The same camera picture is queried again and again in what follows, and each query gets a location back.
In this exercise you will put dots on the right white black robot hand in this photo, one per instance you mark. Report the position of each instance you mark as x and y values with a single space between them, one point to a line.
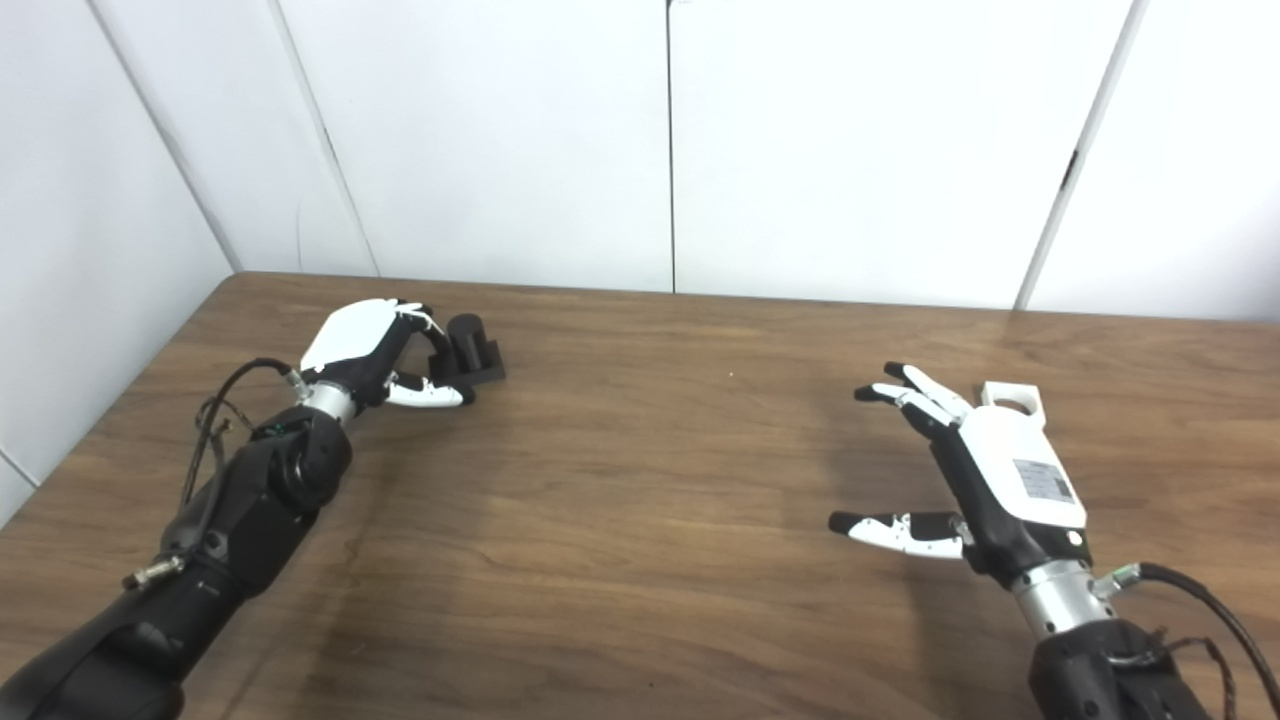
1020 480

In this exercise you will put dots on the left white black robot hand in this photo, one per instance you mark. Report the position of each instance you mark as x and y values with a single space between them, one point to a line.
355 345

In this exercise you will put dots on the white square piece with hole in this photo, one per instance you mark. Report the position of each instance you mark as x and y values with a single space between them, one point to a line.
1010 394

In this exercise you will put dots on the black peg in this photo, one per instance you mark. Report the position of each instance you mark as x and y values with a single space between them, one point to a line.
468 350

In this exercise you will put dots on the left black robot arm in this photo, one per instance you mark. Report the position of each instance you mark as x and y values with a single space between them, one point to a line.
230 530

